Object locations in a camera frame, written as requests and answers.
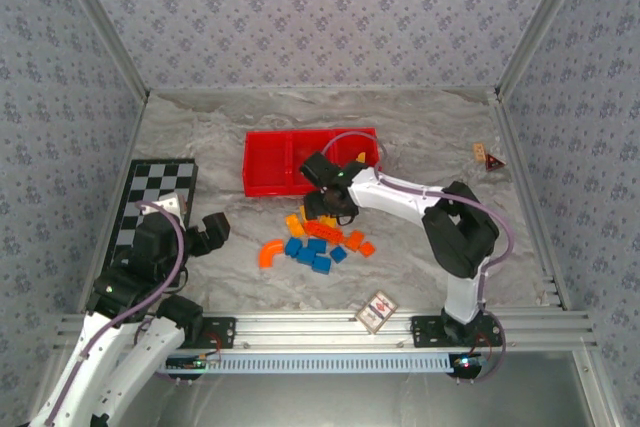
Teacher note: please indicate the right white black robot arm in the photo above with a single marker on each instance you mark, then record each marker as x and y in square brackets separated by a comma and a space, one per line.
[390, 194]

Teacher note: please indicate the long orange lego brick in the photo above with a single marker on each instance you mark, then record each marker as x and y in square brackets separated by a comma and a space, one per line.
[325, 232]

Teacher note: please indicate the aluminium front rail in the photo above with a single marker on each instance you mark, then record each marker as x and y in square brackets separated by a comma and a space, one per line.
[320, 329]

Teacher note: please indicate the aluminium back rail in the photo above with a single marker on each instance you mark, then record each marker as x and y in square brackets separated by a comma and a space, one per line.
[320, 90]

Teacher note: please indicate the aluminium corner post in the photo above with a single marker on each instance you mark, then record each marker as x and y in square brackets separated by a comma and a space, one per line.
[544, 22]
[100, 22]

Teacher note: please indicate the black grey checkerboard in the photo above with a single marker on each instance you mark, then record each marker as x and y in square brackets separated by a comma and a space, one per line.
[150, 177]

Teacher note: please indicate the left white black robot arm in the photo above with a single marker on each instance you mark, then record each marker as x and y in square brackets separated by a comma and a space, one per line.
[145, 372]

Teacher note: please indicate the playing card box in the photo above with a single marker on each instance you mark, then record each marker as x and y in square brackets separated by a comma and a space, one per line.
[376, 311]

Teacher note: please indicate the yellow curved lego brick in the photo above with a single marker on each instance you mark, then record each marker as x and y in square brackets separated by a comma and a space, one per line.
[328, 221]

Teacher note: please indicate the red three-compartment plastic tray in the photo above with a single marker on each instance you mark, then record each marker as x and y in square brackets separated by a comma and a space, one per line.
[265, 167]

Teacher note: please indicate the small circuit board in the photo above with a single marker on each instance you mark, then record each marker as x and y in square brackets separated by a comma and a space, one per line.
[467, 363]
[192, 363]

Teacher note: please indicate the dark red triangular piece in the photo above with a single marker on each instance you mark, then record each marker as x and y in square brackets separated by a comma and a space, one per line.
[493, 163]

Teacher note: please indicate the small orange lego brick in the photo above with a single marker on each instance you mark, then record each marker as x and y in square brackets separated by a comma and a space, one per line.
[367, 249]
[354, 240]

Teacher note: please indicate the aluminium side rail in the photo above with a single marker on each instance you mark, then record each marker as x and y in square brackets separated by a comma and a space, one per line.
[138, 122]
[531, 197]

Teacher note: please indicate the yellow lego wedge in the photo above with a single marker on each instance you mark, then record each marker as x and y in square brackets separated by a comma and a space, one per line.
[361, 156]

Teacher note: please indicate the orange curved lego piece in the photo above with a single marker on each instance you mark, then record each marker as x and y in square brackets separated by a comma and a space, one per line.
[267, 249]

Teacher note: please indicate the blue lego brick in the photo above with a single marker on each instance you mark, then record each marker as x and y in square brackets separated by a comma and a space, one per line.
[306, 256]
[338, 254]
[321, 265]
[316, 245]
[293, 247]

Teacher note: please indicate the small wooden block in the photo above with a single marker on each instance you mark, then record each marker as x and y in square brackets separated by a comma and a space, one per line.
[479, 152]

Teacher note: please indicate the yellow sloped lego brick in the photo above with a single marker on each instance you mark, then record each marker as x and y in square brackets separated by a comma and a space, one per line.
[295, 225]

